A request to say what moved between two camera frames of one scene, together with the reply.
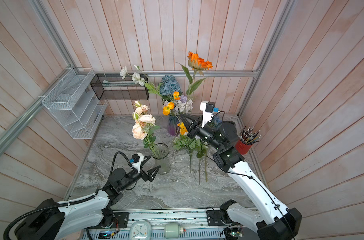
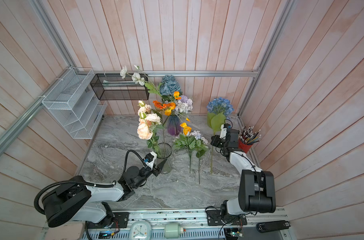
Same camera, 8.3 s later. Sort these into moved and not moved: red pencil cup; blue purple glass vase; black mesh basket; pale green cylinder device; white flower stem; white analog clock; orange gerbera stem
Moved: orange gerbera stem
Not moved: blue purple glass vase; white flower stem; red pencil cup; black mesh basket; white analog clock; pale green cylinder device
